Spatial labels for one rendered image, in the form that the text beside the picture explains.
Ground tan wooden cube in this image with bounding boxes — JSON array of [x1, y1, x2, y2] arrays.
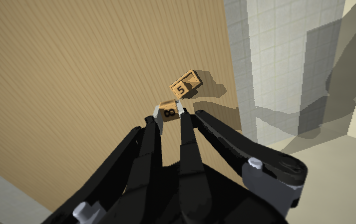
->
[[172, 81, 189, 98], [159, 99, 180, 122]]

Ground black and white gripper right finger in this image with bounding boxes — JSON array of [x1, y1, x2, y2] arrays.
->
[[176, 100, 308, 224]]

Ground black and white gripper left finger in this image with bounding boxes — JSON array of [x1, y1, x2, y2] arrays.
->
[[41, 105, 163, 224]]

